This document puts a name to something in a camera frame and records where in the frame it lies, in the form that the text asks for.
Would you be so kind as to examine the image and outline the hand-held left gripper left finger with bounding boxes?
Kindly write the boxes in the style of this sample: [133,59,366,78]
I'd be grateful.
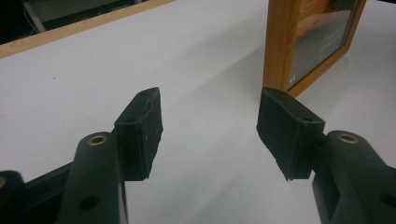
[113,87,164,182]

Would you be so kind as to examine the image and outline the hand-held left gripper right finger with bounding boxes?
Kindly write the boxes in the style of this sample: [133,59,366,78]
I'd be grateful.
[256,87,326,182]

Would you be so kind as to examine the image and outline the wooden photo frame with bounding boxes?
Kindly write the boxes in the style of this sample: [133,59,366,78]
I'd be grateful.
[262,0,369,99]

